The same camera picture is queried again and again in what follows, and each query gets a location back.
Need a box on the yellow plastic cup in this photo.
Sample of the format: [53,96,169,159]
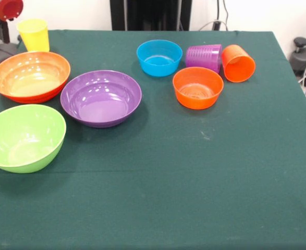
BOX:
[16,18,50,52]

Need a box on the purple plastic cup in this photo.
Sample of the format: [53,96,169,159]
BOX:
[186,43,223,74]

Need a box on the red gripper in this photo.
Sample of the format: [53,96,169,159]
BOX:
[0,0,24,44]

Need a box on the black hanging cable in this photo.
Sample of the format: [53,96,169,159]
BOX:
[222,0,231,22]

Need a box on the purple plastic bowl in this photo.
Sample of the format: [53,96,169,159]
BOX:
[60,69,143,129]

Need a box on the orange plastic cup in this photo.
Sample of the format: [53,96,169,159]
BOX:
[221,44,256,83]

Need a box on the black office chair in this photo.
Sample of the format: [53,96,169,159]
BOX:
[0,19,20,79]

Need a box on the wide orange plastic bowl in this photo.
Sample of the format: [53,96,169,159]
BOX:
[0,51,71,104]

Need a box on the blue plastic bowl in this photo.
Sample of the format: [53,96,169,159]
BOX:
[136,39,183,78]

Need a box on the grey cable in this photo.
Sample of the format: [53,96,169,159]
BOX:
[198,20,229,31]

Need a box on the lime green plastic bowl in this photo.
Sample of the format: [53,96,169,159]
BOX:
[0,104,67,174]

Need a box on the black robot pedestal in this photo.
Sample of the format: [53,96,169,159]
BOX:
[110,0,192,31]

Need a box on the small orange plastic bowl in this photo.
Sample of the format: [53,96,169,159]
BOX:
[172,66,225,110]

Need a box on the black stand with knob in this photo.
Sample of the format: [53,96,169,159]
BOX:
[289,37,306,76]

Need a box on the dark green tablecloth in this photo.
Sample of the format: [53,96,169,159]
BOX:
[0,29,306,250]

